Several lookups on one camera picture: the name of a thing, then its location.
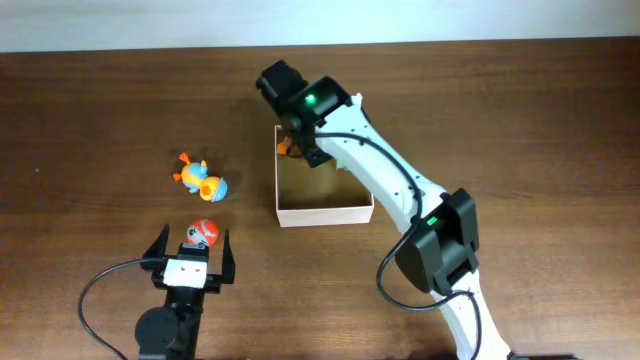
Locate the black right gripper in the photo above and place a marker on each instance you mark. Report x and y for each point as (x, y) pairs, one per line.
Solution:
(312, 153)

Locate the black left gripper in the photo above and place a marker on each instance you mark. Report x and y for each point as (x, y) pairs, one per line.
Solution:
(153, 259)

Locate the brown plush chicken toy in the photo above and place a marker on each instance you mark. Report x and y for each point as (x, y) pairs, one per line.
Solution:
(287, 147)

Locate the colourful puzzle cube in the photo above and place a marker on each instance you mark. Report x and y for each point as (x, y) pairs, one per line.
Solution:
(340, 167)

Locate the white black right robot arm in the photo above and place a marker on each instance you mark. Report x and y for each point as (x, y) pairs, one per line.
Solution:
(434, 265)

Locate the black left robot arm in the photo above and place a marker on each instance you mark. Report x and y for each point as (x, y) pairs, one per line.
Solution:
(171, 330)

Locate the red white ball toy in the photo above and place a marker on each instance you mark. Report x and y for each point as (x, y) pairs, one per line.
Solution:
(202, 231)

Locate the pink cardboard box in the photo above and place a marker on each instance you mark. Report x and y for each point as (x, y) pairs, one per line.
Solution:
(321, 196)

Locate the orange blue duck toy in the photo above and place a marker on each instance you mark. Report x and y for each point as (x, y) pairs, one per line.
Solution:
(194, 176)

